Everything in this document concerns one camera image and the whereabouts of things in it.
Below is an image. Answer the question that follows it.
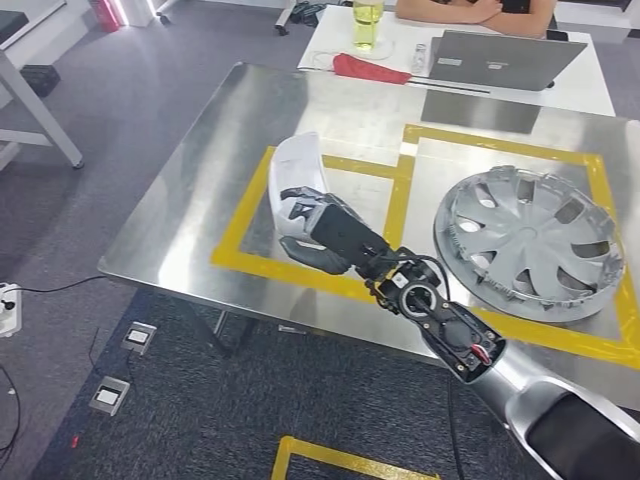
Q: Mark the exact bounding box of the small black box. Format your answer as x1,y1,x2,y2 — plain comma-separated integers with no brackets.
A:
20,64,62,99

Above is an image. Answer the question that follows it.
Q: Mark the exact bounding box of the black cable with adapter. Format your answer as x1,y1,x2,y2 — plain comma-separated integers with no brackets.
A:
2,274,109,296

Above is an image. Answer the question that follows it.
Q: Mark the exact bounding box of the red cloth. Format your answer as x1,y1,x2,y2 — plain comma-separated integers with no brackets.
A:
332,52,414,86

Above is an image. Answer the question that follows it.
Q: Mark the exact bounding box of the yellow table tape frame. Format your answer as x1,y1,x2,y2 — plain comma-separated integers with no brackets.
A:
385,124,640,371
211,145,416,306

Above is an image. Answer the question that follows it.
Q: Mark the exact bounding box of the person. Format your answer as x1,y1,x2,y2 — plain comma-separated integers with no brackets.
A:
395,0,558,39

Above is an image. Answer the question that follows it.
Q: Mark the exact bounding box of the yellow floor tape square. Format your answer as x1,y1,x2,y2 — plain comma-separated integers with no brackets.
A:
271,435,441,480

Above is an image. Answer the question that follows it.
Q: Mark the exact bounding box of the thin black floor wire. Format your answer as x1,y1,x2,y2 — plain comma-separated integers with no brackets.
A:
88,326,102,374

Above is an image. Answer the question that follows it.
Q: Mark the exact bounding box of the grey laptop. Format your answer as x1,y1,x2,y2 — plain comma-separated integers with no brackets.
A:
429,29,589,92

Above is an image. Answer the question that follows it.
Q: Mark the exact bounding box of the white stand with caster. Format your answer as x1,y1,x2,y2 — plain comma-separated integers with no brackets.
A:
112,0,178,28

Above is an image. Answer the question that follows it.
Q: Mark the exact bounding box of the black looped floor cable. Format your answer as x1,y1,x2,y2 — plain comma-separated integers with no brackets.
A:
0,362,22,468

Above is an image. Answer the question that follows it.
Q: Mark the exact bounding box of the dark green top workbench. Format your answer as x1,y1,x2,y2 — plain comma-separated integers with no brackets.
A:
0,0,85,171

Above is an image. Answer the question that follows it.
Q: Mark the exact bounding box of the bottle of yellow liquid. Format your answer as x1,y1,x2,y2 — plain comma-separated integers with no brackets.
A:
352,0,385,52

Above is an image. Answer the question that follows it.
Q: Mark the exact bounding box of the white curved plastic part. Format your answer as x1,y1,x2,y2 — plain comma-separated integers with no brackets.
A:
268,131,331,240

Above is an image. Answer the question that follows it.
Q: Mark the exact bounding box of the grey wheel hubcap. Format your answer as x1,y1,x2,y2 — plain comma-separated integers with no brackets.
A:
433,165,626,324

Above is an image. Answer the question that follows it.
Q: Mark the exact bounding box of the black hanging arm cable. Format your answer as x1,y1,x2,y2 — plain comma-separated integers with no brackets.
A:
446,377,466,480

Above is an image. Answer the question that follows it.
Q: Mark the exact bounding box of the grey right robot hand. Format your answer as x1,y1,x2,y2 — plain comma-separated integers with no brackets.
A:
279,187,353,276

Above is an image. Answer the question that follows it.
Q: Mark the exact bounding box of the red fire extinguisher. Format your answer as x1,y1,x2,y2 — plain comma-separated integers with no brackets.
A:
90,0,121,33

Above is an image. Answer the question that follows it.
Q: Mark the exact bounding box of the stainless steel workbench table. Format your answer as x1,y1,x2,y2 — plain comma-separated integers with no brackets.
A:
97,61,640,415

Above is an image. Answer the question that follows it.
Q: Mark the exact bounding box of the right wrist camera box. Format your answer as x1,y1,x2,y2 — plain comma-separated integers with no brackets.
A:
305,201,392,266

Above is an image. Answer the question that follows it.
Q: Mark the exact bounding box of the white desk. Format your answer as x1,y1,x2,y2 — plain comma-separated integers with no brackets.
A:
297,5,616,117

